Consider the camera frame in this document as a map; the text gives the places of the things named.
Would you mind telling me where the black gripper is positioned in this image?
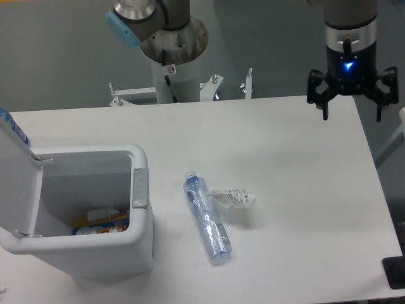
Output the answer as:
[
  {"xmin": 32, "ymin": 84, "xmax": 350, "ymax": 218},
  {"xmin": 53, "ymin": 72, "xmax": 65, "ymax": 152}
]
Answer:
[{"xmin": 306, "ymin": 26, "xmax": 399, "ymax": 122}]

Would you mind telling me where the white wrapper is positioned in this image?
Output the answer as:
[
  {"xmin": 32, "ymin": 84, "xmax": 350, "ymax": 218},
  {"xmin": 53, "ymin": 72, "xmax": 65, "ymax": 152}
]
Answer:
[{"xmin": 209, "ymin": 189, "xmax": 256, "ymax": 210}]

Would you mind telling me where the clear plastic bottle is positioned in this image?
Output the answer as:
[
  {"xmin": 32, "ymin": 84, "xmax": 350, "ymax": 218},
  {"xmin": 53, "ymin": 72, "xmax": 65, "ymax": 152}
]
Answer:
[{"xmin": 183, "ymin": 171, "xmax": 232, "ymax": 265}]

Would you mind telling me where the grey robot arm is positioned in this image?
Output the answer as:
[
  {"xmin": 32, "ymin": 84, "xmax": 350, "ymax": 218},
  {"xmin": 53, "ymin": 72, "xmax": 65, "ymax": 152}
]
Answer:
[{"xmin": 106, "ymin": 1, "xmax": 399, "ymax": 121}]

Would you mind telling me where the white trash can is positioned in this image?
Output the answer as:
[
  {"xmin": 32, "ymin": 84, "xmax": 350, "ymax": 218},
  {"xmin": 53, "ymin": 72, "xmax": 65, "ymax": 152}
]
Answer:
[{"xmin": 0, "ymin": 144, "xmax": 155, "ymax": 279}]

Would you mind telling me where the black clamp corner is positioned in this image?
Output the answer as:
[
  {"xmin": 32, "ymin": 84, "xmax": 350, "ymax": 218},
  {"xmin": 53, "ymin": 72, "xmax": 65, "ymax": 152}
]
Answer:
[{"xmin": 382, "ymin": 256, "xmax": 404, "ymax": 290}]

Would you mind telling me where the yellow snack box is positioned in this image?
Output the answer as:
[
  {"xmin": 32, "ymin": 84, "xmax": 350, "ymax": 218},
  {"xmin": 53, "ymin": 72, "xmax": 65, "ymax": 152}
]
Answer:
[{"xmin": 71, "ymin": 207, "xmax": 130, "ymax": 235}]

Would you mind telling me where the blue white label object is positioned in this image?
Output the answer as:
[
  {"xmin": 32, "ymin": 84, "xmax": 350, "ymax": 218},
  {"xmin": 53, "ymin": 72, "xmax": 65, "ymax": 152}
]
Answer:
[{"xmin": 0, "ymin": 108, "xmax": 30, "ymax": 146}]

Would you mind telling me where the white frame leg right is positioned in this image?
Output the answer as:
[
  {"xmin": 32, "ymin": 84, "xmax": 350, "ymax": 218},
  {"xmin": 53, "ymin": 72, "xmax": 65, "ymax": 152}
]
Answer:
[{"xmin": 374, "ymin": 107, "xmax": 404, "ymax": 168}]

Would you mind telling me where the white clamp bracket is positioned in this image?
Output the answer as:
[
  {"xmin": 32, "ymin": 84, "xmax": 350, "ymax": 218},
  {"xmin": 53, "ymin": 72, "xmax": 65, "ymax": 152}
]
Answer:
[{"xmin": 240, "ymin": 67, "xmax": 253, "ymax": 99}]

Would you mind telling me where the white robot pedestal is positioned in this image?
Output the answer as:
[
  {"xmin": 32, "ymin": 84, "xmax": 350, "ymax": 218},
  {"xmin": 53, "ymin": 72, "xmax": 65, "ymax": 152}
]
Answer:
[{"xmin": 140, "ymin": 16, "xmax": 209, "ymax": 104}]

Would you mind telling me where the black cable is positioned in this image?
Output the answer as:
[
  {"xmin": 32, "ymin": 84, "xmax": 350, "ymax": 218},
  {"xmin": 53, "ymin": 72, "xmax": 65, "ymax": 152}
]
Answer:
[{"xmin": 161, "ymin": 49, "xmax": 178, "ymax": 103}]

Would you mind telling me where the white table frame bracket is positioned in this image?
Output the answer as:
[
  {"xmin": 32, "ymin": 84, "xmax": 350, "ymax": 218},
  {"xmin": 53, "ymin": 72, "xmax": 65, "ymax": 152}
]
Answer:
[{"xmin": 109, "ymin": 82, "xmax": 157, "ymax": 107}]

